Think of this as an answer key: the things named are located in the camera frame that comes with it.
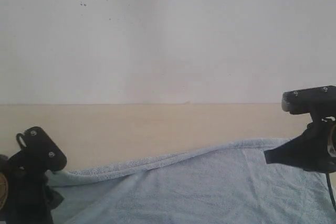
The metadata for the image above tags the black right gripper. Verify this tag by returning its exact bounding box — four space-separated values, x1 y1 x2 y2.
264 121 335 173

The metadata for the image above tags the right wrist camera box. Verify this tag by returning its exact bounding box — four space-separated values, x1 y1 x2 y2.
281 86 335 117

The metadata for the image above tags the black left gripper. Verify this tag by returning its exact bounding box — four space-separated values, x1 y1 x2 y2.
1 155 64 223

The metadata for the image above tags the light blue terry towel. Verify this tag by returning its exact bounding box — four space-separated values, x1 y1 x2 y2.
48 139 335 223

